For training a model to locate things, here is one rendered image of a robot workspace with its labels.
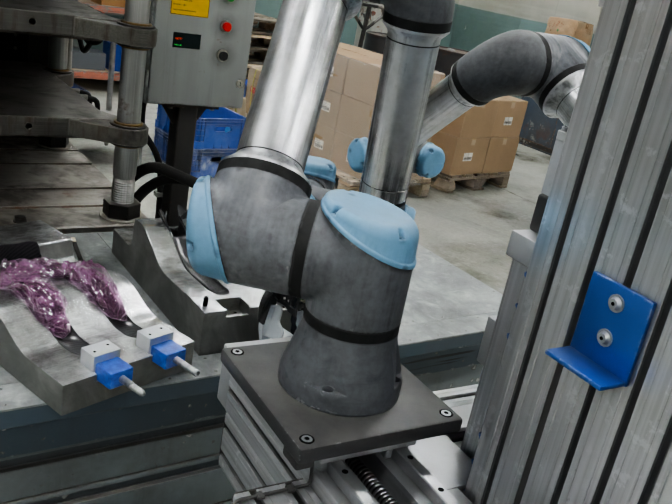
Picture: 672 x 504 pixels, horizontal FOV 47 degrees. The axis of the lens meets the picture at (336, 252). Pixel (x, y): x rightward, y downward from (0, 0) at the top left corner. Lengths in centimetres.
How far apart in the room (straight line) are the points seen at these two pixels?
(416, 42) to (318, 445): 55
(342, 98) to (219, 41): 335
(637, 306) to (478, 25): 959
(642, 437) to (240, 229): 46
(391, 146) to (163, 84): 116
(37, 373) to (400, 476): 63
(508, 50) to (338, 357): 72
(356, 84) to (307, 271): 461
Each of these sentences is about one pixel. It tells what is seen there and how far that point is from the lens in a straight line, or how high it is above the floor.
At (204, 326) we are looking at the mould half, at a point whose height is 86.
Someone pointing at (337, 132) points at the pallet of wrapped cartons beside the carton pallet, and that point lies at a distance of 555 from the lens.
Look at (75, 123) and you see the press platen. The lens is 206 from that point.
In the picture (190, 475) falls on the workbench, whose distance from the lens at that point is 160.
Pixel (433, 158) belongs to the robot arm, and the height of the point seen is 115.
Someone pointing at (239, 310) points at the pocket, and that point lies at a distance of 149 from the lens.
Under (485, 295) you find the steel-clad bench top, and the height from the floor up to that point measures 80.
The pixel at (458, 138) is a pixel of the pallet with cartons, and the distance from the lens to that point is 600.
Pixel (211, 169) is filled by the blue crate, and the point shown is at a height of 7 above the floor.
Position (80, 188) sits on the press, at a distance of 235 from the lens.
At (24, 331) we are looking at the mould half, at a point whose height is 87.
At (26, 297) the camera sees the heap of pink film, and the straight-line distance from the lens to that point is 139.
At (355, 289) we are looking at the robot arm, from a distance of 84.
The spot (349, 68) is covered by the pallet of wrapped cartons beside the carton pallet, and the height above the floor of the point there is 86.
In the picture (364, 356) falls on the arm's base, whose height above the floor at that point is 111.
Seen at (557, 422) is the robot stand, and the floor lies 111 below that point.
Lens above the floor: 151
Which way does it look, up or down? 20 degrees down
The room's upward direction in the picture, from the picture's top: 11 degrees clockwise
